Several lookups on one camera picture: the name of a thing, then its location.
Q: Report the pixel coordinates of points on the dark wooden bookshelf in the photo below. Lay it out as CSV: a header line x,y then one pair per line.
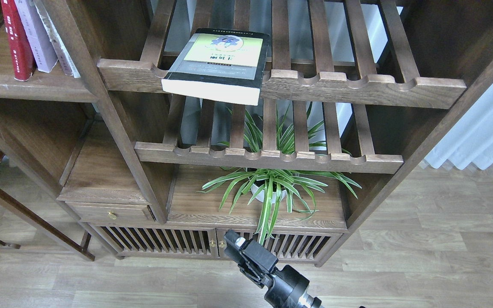
x,y
371,85

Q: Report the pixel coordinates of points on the black yellow thick book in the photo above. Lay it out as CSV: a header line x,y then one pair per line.
x,y
220,65

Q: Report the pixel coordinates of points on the white curtain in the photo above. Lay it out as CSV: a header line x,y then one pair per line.
x,y
470,141

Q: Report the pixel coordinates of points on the brass drawer knob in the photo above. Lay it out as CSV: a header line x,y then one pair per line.
x,y
112,215

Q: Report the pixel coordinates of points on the green spider plant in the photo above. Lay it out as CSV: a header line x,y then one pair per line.
x,y
274,185

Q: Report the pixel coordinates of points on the upright book worn spine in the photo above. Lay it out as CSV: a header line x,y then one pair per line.
x,y
64,57

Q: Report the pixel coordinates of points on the red cover book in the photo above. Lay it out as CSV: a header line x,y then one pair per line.
x,y
22,56

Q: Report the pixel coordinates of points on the lavender white book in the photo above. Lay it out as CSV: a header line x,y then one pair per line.
x,y
43,51

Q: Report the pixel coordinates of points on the wooden furniture at left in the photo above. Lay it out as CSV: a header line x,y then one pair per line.
x,y
10,203

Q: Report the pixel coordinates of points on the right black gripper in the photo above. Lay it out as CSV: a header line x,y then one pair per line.
x,y
287,288

